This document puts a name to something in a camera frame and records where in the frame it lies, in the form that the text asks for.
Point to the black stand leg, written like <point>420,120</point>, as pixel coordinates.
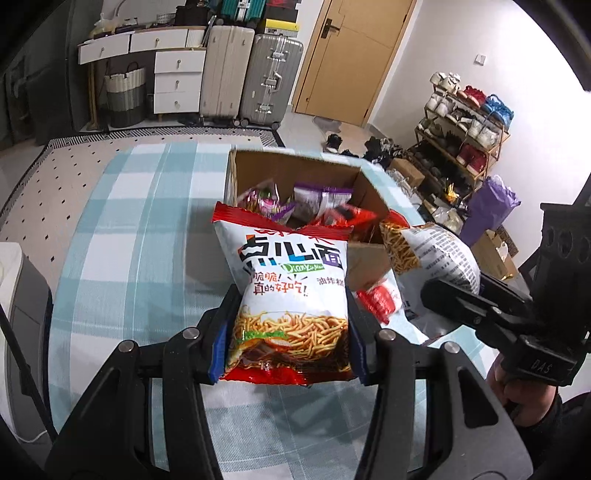
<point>32,383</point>

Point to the blue white plaid tablecloth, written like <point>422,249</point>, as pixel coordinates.
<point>138,230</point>

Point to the wooden door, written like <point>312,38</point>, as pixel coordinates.
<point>355,60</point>

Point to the red snack packet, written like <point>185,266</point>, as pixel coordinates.
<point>351,217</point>

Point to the gold metal shoe rack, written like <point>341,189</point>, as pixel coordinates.
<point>496,154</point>

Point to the silver suitcase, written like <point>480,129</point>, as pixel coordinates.
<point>270,78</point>

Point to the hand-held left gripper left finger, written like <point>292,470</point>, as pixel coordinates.
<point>219,350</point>

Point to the white drawer dresser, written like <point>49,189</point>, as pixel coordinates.
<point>178,83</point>

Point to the white red noodle snack bag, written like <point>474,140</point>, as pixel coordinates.
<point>286,286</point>
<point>434,254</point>

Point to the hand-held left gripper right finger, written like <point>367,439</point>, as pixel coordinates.
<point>358,350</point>

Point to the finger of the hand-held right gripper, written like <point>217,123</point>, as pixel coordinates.
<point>503,288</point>
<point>461,304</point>

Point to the beige suitcase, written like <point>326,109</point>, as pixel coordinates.
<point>226,74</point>

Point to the black yellow-label box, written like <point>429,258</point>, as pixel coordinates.
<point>281,25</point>

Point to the person's right hand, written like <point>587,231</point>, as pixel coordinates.
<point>521,397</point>

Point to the small plain cardboard box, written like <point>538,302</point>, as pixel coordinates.
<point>406,170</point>

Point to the purple yellow snack packet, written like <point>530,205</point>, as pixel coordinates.
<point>263,203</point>

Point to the beige dotted rug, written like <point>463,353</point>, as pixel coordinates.
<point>60,184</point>

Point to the teal suitcase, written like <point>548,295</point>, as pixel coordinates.
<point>240,9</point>

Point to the grey white laundry basket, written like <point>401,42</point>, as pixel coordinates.
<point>124,99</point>

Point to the purple bag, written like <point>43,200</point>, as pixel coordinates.
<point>489,207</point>

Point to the person's right forearm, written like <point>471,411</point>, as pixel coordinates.
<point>563,424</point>

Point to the printed cardboard box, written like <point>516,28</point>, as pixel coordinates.
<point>489,258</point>

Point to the pile of dark sneakers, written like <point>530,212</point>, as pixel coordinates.
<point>369,147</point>

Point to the grey door mat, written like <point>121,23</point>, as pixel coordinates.
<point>328,123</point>

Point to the black bag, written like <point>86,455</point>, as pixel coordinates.
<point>194,16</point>

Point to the brown cardboard box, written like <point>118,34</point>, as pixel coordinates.
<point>300,168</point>

